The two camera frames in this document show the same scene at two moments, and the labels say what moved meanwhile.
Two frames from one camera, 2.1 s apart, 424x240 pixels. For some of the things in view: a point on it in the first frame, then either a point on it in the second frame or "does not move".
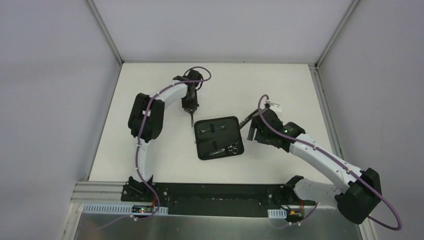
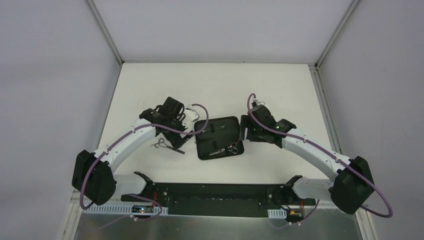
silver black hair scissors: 233,149 does not move
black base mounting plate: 196,200 does not move
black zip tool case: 218,137 does not move
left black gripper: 190,109 -> 177,139
